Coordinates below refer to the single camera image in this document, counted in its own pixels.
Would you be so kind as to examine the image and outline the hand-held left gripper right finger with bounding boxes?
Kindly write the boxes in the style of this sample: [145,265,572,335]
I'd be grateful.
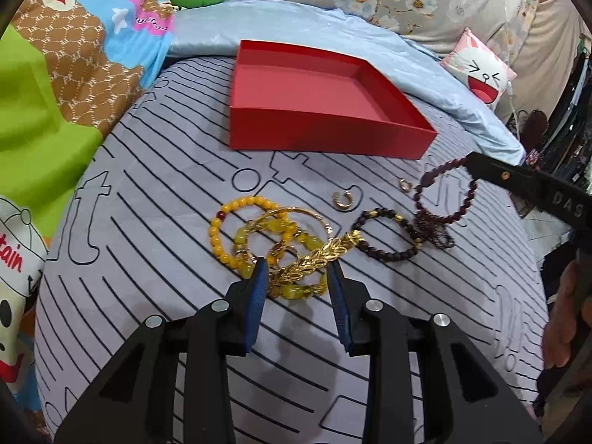
[326,261,544,444]

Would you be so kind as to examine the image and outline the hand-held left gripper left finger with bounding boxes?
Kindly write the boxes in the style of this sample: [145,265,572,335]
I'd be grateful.
[53,256,269,444]

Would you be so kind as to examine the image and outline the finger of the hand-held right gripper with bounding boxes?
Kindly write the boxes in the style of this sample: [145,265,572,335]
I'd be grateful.
[465,152,592,225]

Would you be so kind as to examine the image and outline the gold leaf bracelet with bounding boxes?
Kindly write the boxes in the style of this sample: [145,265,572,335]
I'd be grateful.
[269,230,367,288]

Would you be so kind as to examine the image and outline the dark bead bracelet gold accents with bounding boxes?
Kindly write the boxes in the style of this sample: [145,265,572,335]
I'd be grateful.
[349,208,424,262]

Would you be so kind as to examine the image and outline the gold bangle with yellow stones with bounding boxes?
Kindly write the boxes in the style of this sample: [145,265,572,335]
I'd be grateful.
[231,206,336,302]

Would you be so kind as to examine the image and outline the orange bead bracelet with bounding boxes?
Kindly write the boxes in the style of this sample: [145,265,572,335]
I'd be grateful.
[208,197,281,262]

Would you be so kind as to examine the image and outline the dark red bead bracelet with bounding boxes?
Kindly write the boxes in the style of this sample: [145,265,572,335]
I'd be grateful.
[413,157,478,228]

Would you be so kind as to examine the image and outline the small garnet bead bracelet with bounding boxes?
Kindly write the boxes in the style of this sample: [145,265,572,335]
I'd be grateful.
[413,209,457,251]

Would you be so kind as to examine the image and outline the red cardboard box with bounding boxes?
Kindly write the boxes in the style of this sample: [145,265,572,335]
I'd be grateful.
[229,40,439,160]

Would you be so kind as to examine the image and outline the person's right hand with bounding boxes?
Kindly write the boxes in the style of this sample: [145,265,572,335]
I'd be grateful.
[541,259,592,373]

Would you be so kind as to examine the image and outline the dark wooden chair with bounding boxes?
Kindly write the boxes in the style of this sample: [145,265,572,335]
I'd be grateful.
[520,109,550,151]

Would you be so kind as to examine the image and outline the dark hanging clothes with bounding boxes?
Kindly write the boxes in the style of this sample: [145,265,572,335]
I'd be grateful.
[543,39,592,181]

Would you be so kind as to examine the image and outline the white rabbit face cushion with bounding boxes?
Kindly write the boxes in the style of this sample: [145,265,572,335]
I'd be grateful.
[439,28,517,108]

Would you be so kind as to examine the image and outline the grey striped bedsheet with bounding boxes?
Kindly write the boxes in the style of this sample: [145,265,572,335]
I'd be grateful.
[34,54,550,444]

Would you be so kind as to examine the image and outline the beige cloth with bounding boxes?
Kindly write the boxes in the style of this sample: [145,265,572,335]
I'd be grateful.
[508,0,589,118]

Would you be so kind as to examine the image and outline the light blue satin blanket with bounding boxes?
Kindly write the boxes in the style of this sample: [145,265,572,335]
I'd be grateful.
[165,7,528,164]

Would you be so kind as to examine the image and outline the colourful cartoon printed blanket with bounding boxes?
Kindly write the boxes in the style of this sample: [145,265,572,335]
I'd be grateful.
[0,0,179,410]

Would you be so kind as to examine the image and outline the white cable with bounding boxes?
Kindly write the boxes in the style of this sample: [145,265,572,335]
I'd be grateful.
[505,76,524,130]

